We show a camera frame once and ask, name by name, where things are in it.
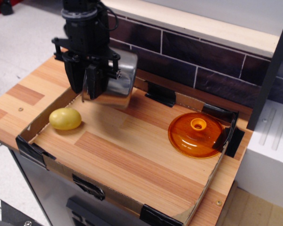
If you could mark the white drainboard sink unit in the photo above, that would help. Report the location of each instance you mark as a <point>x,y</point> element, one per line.
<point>261,170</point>

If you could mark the stainless steel metal pot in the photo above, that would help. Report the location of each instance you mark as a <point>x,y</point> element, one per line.
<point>119,90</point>

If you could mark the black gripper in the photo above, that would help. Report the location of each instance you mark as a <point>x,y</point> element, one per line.
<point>87,44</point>

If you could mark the cardboard fence with black tape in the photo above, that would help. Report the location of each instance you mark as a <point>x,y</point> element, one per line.
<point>121,160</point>

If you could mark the yellow potato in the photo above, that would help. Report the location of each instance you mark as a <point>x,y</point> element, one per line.
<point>65,119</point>

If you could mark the black oven control panel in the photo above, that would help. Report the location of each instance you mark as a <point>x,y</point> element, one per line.
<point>86,214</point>

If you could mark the black caster wheel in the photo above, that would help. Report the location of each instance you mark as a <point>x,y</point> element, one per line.
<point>6,8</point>

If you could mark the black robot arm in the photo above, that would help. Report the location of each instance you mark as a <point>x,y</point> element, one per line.
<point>84,7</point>

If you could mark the orange transparent pot lid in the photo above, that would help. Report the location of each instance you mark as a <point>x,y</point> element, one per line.
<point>197,135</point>

